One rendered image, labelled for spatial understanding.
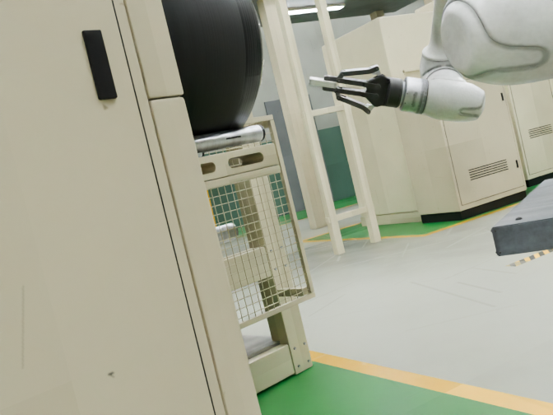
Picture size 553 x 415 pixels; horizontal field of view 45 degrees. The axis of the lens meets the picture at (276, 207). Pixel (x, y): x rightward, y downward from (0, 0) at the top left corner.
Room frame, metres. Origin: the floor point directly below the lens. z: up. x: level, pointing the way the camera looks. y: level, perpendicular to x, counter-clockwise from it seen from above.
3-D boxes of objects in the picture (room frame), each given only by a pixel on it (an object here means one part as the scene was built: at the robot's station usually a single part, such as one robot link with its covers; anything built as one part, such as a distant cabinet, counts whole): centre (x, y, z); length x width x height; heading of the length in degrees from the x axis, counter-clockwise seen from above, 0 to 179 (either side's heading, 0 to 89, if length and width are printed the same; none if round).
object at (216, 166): (1.67, 0.13, 0.83); 0.36 x 0.09 x 0.06; 132
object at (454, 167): (6.25, -1.82, 0.62); 0.90 x 0.56 x 1.25; 119
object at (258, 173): (1.78, 0.22, 0.80); 0.37 x 0.36 x 0.02; 42
